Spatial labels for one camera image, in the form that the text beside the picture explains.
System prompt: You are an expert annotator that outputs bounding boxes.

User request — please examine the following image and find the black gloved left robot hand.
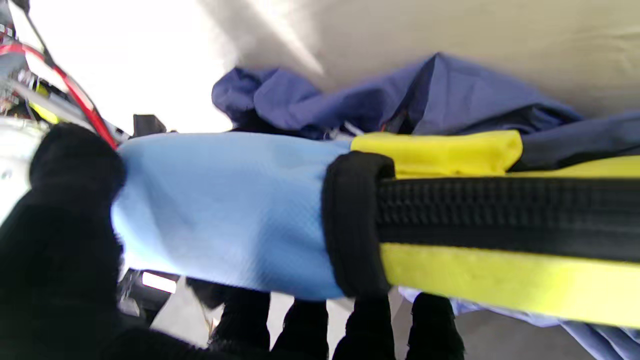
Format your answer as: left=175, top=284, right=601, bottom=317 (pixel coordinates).
left=0, top=122, right=467, bottom=360

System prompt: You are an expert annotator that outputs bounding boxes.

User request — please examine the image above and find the yellow black blue backpack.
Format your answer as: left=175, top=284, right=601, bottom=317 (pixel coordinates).
left=111, top=129, right=640, bottom=330

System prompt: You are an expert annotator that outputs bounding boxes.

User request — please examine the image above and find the navy blue rain cover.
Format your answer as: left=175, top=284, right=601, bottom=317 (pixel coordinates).
left=211, top=52, right=640, bottom=360

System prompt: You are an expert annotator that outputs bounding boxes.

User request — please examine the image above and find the red right arm wire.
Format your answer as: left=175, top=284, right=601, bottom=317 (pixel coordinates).
left=0, top=42, right=120, bottom=150

